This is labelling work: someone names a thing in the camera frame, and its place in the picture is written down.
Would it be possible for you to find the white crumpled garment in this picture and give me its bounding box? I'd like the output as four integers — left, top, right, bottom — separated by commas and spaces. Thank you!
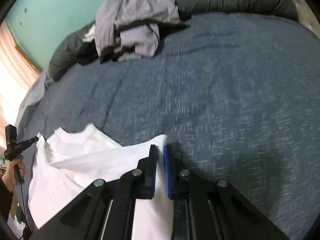
84, 26, 97, 43

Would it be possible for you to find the pink curtain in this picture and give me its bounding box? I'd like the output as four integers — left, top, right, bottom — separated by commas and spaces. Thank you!
0, 21, 42, 140

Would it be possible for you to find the person's left forearm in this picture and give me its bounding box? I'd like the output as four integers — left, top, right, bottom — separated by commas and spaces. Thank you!
0, 177, 14, 217

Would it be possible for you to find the black garment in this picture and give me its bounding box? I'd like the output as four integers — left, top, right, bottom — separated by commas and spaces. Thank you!
76, 40, 120, 65

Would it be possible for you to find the grey jacket with black trim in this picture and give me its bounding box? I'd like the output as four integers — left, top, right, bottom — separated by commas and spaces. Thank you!
94, 0, 190, 64

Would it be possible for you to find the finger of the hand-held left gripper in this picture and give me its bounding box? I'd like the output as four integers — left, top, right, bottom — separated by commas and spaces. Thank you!
21, 136, 39, 149

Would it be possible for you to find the light grey blanket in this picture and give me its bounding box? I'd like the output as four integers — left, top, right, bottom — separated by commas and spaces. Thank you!
15, 69, 54, 128

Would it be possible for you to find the bed with blue-grey sheet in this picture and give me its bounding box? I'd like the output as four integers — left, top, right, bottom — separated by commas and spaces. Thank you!
15, 11, 320, 240

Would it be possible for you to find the white long-sleeve shirt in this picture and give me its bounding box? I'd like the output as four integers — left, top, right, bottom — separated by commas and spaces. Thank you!
27, 123, 174, 240

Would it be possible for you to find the person's left hand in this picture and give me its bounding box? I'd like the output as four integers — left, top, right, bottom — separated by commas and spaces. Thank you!
1, 156, 27, 193

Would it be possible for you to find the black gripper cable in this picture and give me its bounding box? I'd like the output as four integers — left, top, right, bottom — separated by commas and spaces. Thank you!
20, 185, 32, 239

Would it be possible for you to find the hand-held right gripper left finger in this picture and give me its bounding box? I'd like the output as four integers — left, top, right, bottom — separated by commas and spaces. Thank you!
31, 144, 158, 240

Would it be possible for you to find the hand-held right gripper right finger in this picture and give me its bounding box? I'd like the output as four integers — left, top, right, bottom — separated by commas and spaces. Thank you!
164, 144, 289, 240

